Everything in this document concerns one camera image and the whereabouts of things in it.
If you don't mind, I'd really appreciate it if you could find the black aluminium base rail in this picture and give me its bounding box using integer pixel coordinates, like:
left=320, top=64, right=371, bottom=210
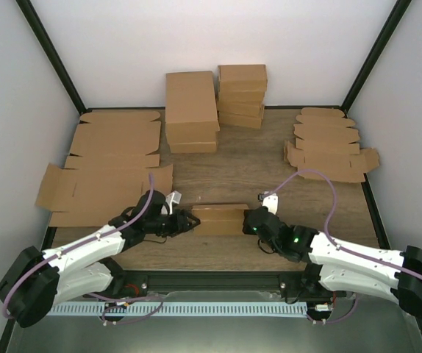
left=100, top=271, right=335, bottom=301

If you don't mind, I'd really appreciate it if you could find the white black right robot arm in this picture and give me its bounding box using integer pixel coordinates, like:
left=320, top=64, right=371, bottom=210
left=243, top=207, right=422, bottom=319

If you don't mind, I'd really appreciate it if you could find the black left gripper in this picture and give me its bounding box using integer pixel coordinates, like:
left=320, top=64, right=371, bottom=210
left=146, top=210, right=201, bottom=238

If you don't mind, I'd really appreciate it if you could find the large flat cardboard blank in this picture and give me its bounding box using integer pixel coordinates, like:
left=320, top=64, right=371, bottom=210
left=70, top=110, right=161, bottom=157
left=35, top=164, right=173, bottom=227

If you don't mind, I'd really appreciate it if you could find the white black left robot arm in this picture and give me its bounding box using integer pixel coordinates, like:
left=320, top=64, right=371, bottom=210
left=0, top=190, right=201, bottom=328

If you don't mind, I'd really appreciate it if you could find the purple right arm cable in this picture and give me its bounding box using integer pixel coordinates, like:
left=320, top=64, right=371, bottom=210
left=265, top=168, right=422, bottom=306

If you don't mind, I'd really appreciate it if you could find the small folded box stack top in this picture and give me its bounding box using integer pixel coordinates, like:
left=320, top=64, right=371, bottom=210
left=218, top=64, right=268, bottom=92

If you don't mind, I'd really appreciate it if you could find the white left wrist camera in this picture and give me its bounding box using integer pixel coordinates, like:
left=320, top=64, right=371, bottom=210
left=162, top=191, right=182, bottom=215

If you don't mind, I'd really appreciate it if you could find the stack of small flat blanks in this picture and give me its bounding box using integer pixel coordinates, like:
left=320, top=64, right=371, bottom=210
left=284, top=107, right=380, bottom=183

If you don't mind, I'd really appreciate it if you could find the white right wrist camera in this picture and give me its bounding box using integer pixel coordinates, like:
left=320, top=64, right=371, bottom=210
left=257, top=191, right=279, bottom=215

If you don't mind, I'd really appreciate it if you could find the large flat cardboard blank front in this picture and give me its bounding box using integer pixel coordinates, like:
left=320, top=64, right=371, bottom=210
left=35, top=164, right=173, bottom=227

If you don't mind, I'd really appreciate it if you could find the black frame post left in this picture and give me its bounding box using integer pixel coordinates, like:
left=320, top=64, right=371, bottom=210
left=15, top=0, right=87, bottom=115

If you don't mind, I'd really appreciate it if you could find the light blue slotted cable duct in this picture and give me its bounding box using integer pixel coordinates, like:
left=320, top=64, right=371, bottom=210
left=49, top=302, right=307, bottom=318

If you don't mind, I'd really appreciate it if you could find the large flat cardboard blank rear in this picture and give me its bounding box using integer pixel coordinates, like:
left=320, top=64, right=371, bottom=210
left=70, top=110, right=161, bottom=157

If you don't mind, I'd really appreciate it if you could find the large folded cardboard box bottom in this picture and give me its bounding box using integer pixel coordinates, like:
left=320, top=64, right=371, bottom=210
left=169, top=141, right=218, bottom=154

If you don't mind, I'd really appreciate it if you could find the small brown cardboard box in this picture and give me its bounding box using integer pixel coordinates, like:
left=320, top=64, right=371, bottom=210
left=192, top=204, right=248, bottom=236

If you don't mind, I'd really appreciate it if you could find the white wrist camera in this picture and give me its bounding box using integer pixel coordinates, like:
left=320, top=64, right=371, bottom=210
left=257, top=191, right=279, bottom=215
left=162, top=191, right=182, bottom=215

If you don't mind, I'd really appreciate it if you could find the black frame post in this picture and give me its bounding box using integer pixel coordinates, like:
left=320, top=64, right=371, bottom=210
left=340, top=0, right=412, bottom=113
left=15, top=0, right=87, bottom=115

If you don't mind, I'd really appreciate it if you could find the large folded cardboard box top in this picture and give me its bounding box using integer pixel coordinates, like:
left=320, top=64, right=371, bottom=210
left=165, top=71, right=220, bottom=144

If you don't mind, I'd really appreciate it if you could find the small folded box bottom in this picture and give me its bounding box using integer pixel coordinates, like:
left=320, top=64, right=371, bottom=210
left=218, top=114, right=262, bottom=129

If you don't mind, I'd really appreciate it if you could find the black frame post right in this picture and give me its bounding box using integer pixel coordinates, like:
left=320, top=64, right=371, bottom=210
left=340, top=0, right=412, bottom=113

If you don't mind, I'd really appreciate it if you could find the large folded cardboard box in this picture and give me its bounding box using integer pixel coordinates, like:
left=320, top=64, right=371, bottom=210
left=165, top=71, right=220, bottom=144
left=169, top=141, right=218, bottom=154

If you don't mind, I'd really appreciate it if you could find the clear acrylic cover plate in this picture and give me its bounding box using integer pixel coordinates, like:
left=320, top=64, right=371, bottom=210
left=7, top=296, right=422, bottom=352

